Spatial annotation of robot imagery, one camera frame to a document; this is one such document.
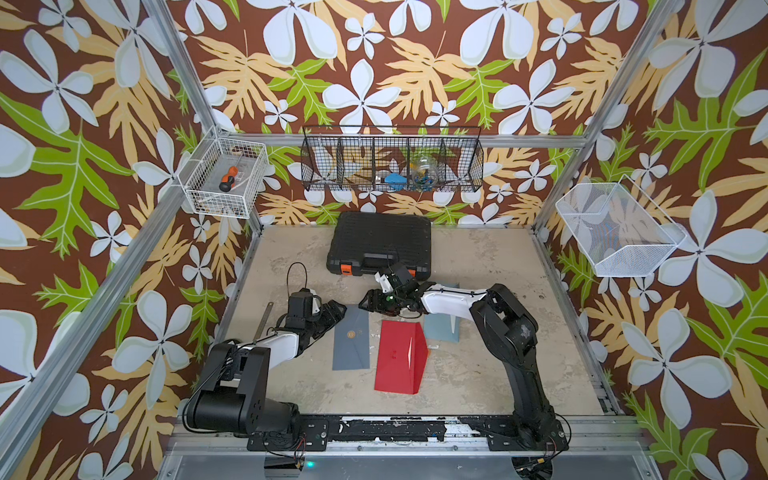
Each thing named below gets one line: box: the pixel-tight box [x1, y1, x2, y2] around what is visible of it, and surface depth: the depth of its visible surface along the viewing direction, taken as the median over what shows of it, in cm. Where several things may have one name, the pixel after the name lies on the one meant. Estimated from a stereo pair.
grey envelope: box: [332, 304, 370, 371], surface depth 92 cm
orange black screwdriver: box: [219, 166, 239, 193], surface depth 82 cm
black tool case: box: [326, 212, 432, 281], surface depth 107 cm
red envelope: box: [374, 320, 429, 395], surface depth 88 cm
